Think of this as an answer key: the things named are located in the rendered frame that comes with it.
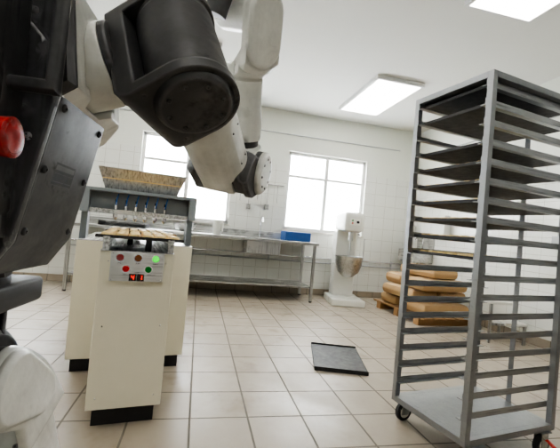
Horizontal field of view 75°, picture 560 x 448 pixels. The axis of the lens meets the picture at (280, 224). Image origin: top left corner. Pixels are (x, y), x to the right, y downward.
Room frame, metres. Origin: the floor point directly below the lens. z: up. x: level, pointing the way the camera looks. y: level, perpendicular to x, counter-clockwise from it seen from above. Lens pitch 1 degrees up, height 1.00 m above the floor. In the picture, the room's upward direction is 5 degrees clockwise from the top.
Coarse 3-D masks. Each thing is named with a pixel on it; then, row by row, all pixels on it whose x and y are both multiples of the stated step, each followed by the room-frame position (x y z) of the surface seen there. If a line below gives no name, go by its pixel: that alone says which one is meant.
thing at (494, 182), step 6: (492, 180) 1.68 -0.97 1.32; (498, 180) 1.69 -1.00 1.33; (504, 180) 1.71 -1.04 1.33; (492, 186) 1.72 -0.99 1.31; (498, 186) 1.71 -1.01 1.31; (504, 186) 1.71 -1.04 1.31; (510, 186) 1.73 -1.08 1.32; (516, 186) 1.75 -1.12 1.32; (522, 186) 1.76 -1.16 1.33; (528, 186) 1.78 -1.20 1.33; (528, 192) 1.80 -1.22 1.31; (534, 192) 1.80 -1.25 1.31; (540, 192) 1.82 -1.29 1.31; (546, 192) 1.83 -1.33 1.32; (552, 192) 1.85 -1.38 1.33; (558, 192) 1.87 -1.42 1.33; (558, 198) 1.91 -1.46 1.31
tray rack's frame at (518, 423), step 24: (432, 96) 1.95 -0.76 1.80; (552, 96) 1.78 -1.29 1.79; (528, 144) 2.08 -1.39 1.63; (552, 336) 1.88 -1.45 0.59; (552, 360) 1.87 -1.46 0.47; (552, 384) 1.87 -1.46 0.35; (408, 408) 1.94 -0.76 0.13; (432, 408) 1.92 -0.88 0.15; (456, 408) 1.95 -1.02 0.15; (480, 408) 1.97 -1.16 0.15; (552, 408) 1.86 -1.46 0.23; (456, 432) 1.69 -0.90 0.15; (480, 432) 1.72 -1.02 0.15; (504, 432) 1.73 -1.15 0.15; (528, 432) 1.79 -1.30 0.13
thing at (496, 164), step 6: (480, 162) 1.65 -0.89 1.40; (492, 162) 1.68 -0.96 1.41; (498, 162) 1.69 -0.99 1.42; (504, 162) 1.71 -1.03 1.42; (504, 168) 1.72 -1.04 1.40; (510, 168) 1.73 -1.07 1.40; (516, 168) 1.74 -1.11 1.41; (522, 168) 1.76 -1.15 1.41; (528, 168) 1.78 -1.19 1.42; (528, 174) 1.81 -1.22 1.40; (534, 174) 1.80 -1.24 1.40; (540, 174) 1.81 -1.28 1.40; (546, 174) 1.83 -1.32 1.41; (552, 174) 1.85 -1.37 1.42; (558, 174) 1.87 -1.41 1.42; (558, 180) 1.89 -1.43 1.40
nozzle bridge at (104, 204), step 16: (96, 192) 2.38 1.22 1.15; (112, 192) 2.38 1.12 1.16; (128, 192) 2.38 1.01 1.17; (144, 192) 2.41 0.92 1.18; (80, 208) 2.28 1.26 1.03; (96, 208) 2.34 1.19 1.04; (112, 208) 2.42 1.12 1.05; (128, 208) 2.46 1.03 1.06; (160, 208) 2.53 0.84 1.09; (176, 208) 2.57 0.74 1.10; (192, 208) 2.53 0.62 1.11; (80, 224) 2.37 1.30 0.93; (192, 224) 2.64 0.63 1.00
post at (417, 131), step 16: (416, 112) 2.05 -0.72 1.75; (416, 128) 2.04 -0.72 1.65; (416, 144) 2.03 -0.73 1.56; (416, 160) 2.04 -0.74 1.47; (416, 176) 2.04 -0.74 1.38; (400, 304) 2.05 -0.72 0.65; (400, 320) 2.04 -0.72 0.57; (400, 336) 2.03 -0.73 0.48; (400, 352) 2.04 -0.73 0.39; (400, 368) 2.04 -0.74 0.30
